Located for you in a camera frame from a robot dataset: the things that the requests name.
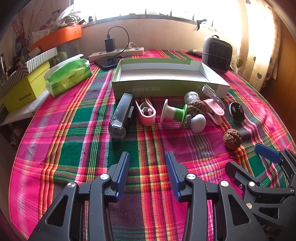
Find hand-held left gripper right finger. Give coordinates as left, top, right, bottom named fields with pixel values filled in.
left=165, top=152, right=270, bottom=241

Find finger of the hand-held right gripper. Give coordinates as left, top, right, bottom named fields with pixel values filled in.
left=225, top=161, right=294, bottom=205
left=254, top=143, right=296, bottom=183

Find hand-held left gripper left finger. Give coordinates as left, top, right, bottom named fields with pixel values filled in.
left=28, top=152, right=131, bottom=241

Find brown walnut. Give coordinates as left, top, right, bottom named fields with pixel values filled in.
left=187, top=99, right=206, bottom=115
left=223, top=128, right=242, bottom=151

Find black white round device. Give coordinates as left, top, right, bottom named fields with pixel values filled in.
left=229, top=102, right=244, bottom=123

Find pink white clip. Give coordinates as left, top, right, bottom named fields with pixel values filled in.
left=135, top=97, right=157, bottom=127
left=203, top=98, right=225, bottom=126

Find grey white knob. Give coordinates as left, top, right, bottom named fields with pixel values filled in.
left=186, top=113, right=206, bottom=133

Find black bike light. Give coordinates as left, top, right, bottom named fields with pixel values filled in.
left=109, top=93, right=135, bottom=139

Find green white spool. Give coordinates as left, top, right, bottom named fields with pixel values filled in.
left=160, top=99, right=188, bottom=127

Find small clear jar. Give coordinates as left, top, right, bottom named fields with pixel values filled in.
left=184, top=91, right=200, bottom=105

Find white usb cable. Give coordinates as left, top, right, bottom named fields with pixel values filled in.
left=202, top=84, right=225, bottom=109

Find green white cardboard box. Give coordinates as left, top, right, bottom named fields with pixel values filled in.
left=112, top=58, right=231, bottom=100

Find plaid tablecloth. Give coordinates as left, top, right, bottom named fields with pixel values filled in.
left=9, top=49, right=296, bottom=241

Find heart print curtain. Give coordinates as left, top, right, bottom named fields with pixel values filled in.
left=238, top=0, right=281, bottom=91

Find grey portable heater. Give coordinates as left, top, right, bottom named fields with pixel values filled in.
left=201, top=35, right=233, bottom=74

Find green tissue pack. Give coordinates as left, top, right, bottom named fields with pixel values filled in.
left=44, top=54, right=92, bottom=98

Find black smartphone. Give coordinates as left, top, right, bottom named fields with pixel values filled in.
left=94, top=56, right=121, bottom=70

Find white paper sheet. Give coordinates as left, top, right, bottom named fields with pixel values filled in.
left=0, top=93, right=50, bottom=127

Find white power strip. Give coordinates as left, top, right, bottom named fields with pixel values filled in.
left=88, top=47, right=144, bottom=62

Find black charger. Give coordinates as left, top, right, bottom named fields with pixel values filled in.
left=105, top=35, right=115, bottom=52

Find yellow box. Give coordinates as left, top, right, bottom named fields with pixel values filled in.
left=1, top=61, right=51, bottom=113

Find clear glass tank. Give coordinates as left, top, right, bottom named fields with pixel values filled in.
left=57, top=38, right=81, bottom=61

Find grey white striped box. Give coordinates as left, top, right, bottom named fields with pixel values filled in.
left=0, top=47, right=58, bottom=98

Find orange box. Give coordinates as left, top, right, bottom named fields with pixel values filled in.
left=30, top=25, right=82, bottom=52

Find white work gloves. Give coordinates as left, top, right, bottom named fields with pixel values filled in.
left=58, top=7, right=86, bottom=26

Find window with metal bars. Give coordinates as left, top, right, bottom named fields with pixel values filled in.
left=73, top=0, right=245, bottom=25

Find red berry branch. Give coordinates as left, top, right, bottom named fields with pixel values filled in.
left=11, top=11, right=30, bottom=47

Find black charging cable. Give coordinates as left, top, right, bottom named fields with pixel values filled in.
left=107, top=26, right=130, bottom=58

